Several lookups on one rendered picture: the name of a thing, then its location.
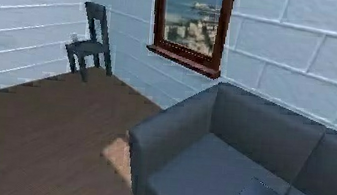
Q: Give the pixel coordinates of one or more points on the brown framed window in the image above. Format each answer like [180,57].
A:
[192,23]

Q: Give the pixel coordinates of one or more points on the dark grey chair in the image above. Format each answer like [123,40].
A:
[92,46]

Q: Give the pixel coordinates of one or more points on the dark grey sofa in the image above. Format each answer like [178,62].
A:
[211,162]

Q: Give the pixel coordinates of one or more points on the small grey white object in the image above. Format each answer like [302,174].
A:
[74,38]

